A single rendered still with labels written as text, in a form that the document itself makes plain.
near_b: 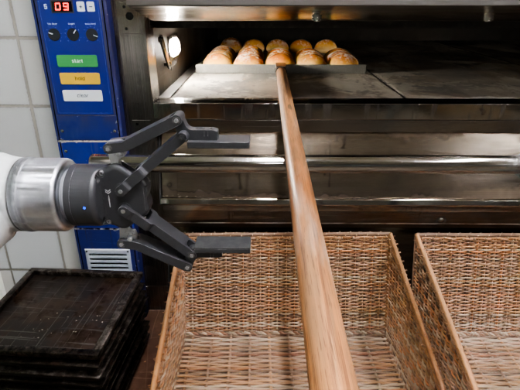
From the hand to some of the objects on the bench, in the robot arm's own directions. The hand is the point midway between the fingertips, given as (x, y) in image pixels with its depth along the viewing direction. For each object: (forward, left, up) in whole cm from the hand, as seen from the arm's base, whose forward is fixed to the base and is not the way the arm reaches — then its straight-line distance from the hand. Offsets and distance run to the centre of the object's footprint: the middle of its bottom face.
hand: (241, 196), depth 55 cm
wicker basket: (+71, +24, -61) cm, 97 cm away
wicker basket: (+11, +29, -61) cm, 68 cm away
